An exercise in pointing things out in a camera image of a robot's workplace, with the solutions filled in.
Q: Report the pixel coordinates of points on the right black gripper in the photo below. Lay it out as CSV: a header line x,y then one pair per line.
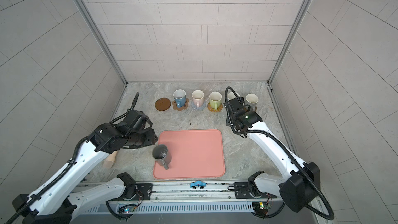
x,y
228,120

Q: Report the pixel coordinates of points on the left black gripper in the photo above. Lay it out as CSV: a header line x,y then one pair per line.
x,y
153,138

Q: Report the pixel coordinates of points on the woven rattan round coaster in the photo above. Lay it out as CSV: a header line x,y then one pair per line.
x,y
219,109

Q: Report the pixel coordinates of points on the white mug green handle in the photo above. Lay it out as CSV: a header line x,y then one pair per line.
x,y
215,99

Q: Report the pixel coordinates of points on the dark grey mug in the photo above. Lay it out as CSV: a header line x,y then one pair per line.
x,y
162,156

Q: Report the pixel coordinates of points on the blue knitted round coaster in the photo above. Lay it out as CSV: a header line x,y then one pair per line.
x,y
200,108

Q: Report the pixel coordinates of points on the white mug pink handle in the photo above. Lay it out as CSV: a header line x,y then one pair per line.
x,y
198,97

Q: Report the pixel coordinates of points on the grey mug blue handle front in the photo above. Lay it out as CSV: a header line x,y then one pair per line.
x,y
180,97

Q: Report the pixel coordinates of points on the white mug blue handle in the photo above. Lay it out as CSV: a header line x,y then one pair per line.
x,y
231,96

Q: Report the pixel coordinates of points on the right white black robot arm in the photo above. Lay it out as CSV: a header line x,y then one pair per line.
x,y
299,186

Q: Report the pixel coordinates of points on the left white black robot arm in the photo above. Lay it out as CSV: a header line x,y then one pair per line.
x,y
54,202

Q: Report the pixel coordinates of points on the beige wooden cylinder object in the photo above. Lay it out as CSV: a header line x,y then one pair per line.
x,y
110,160

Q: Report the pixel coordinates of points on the cork paw print coaster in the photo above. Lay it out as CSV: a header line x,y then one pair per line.
x,y
175,107

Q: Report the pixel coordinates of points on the pink rectangular tray mat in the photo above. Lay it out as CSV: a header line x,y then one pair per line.
x,y
194,153

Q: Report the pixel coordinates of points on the left circuit board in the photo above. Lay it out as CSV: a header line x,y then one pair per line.
x,y
127,209

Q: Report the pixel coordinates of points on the circuit board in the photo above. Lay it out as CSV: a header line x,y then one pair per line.
x,y
261,208
127,209

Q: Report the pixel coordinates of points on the small blue toy car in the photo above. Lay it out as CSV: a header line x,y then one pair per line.
x,y
198,184

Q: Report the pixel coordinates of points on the right circuit board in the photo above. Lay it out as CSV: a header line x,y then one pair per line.
x,y
261,208

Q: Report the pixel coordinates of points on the aluminium mounting rail frame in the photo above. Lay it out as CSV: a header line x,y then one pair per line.
x,y
166,191

